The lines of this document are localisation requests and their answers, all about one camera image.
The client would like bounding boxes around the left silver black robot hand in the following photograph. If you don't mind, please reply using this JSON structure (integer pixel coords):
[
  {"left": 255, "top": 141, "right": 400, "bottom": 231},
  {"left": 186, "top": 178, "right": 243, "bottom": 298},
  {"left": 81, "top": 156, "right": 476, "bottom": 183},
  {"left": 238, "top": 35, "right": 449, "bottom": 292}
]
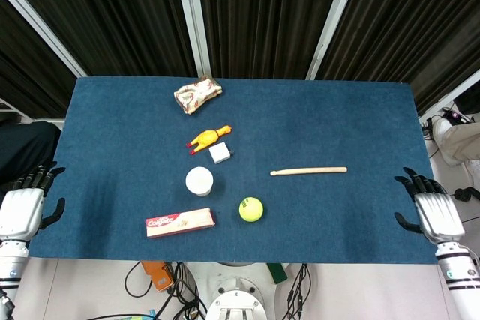
[{"left": 0, "top": 161, "right": 67, "bottom": 243}]

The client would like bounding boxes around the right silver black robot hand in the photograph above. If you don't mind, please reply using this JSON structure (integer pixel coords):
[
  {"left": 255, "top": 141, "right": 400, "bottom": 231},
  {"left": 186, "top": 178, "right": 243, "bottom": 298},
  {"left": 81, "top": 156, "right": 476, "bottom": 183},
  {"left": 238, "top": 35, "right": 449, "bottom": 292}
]
[{"left": 393, "top": 166, "right": 467, "bottom": 250}]

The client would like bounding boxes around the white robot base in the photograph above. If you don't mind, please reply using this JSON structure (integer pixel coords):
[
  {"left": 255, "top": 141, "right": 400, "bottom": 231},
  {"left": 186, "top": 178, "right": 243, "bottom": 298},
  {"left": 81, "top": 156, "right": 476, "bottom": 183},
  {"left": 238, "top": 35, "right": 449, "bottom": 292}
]
[{"left": 193, "top": 262, "right": 297, "bottom": 320}]

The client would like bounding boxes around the person's leg in khaki trousers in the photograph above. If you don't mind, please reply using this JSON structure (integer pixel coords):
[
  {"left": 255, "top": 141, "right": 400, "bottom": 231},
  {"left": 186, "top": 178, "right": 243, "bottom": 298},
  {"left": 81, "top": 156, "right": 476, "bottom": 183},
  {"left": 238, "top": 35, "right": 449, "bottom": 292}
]
[{"left": 442, "top": 121, "right": 480, "bottom": 163}]

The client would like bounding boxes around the black power strip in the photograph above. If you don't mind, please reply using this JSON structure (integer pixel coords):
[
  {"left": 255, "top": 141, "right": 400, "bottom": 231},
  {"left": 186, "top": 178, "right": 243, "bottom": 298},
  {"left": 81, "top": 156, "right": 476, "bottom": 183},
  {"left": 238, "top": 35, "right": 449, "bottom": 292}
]
[{"left": 441, "top": 107, "right": 474, "bottom": 124}]

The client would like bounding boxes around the wooden drumstick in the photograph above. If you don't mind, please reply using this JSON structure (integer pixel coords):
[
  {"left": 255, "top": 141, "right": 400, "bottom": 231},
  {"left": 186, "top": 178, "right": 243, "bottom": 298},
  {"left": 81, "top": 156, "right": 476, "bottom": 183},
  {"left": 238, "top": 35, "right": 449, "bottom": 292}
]
[{"left": 269, "top": 166, "right": 348, "bottom": 178}]

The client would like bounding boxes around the orange handheld device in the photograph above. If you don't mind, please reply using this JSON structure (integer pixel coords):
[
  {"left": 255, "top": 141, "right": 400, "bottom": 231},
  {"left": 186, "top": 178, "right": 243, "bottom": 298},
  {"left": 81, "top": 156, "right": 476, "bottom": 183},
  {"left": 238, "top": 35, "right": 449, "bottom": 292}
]
[{"left": 140, "top": 260, "right": 176, "bottom": 293}]

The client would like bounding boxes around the Colgate toothpaste box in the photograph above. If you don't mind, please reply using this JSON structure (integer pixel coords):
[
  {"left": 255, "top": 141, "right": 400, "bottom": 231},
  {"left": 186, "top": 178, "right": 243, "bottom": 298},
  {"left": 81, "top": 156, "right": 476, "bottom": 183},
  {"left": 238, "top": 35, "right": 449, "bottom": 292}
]
[{"left": 145, "top": 207, "right": 217, "bottom": 239}]

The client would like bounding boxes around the white paper cup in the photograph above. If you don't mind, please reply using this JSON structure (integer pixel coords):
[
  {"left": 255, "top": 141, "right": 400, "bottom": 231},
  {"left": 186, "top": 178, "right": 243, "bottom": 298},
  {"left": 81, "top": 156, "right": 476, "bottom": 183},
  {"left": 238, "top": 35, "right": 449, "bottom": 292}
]
[{"left": 184, "top": 166, "right": 215, "bottom": 198}]

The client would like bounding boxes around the yellow tennis ball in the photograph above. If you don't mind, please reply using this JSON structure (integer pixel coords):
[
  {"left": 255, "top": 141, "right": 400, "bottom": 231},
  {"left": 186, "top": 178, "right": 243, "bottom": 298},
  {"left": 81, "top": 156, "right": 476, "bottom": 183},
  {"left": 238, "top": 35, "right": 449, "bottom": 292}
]
[{"left": 238, "top": 196, "right": 265, "bottom": 223}]

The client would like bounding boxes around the yellow rubber chicken toy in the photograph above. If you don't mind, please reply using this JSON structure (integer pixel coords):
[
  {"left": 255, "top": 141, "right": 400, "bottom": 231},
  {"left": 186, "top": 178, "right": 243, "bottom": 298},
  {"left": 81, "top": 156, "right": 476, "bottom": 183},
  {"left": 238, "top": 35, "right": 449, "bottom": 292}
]
[{"left": 186, "top": 124, "right": 233, "bottom": 156}]

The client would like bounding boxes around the blue felt table mat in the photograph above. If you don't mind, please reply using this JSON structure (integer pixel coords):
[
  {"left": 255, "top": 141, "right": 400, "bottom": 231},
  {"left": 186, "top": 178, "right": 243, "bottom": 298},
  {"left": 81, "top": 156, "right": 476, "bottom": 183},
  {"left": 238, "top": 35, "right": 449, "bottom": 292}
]
[{"left": 28, "top": 76, "right": 440, "bottom": 265}]

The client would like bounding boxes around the white power adapter cube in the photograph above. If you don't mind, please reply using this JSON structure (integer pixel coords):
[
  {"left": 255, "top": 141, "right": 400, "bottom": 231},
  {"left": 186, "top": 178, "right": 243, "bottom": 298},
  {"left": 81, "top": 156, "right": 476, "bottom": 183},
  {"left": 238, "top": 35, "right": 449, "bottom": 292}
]
[{"left": 208, "top": 142, "right": 236, "bottom": 165}]

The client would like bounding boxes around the patterned fabric pouch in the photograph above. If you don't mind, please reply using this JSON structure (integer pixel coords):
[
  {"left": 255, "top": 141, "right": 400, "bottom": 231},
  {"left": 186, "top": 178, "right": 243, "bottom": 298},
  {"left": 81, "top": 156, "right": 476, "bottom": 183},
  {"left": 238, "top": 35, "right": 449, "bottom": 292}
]
[{"left": 173, "top": 76, "right": 224, "bottom": 115}]

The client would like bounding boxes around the black cable bundle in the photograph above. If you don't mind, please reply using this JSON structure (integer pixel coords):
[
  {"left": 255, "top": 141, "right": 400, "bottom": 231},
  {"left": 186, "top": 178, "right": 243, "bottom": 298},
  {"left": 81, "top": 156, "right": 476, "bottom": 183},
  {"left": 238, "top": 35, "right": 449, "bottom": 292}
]
[{"left": 124, "top": 260, "right": 208, "bottom": 320}]

